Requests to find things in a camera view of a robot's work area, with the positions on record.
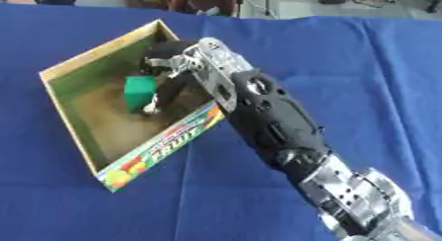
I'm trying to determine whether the black tripod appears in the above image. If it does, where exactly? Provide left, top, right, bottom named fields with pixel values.
left=235, top=0, right=282, bottom=20

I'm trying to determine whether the green block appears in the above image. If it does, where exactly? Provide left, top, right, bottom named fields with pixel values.
left=122, top=74, right=158, bottom=114

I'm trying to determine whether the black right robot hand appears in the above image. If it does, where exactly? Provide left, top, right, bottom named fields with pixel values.
left=138, top=40, right=202, bottom=116

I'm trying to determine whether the tan cardboard box green inside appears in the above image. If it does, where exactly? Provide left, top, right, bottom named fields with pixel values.
left=37, top=19, right=227, bottom=194

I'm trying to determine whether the brown chair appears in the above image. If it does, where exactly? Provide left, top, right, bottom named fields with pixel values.
left=122, top=0, right=239, bottom=18

